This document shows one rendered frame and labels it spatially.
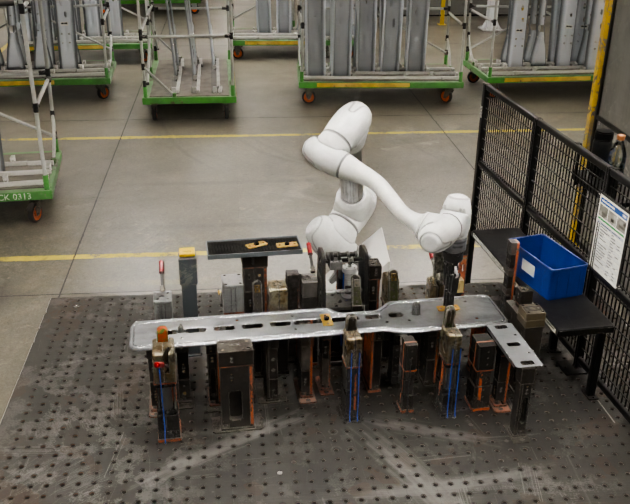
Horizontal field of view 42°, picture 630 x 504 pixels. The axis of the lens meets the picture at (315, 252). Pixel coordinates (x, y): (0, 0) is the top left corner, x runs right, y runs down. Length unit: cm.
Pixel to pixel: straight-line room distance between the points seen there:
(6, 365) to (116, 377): 162
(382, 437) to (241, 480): 53
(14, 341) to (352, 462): 274
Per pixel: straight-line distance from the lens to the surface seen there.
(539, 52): 1066
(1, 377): 477
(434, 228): 277
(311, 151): 310
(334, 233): 357
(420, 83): 967
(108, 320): 371
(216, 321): 303
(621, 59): 545
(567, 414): 320
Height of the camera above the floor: 251
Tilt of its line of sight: 25 degrees down
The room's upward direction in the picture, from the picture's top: 1 degrees clockwise
